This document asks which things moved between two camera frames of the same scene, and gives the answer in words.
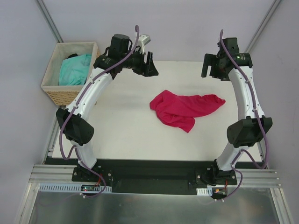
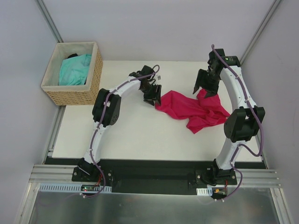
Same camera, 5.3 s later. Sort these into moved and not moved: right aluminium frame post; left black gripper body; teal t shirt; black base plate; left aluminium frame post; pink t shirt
Moved: left black gripper body; pink t shirt
Not moved: right aluminium frame post; black base plate; left aluminium frame post; teal t shirt
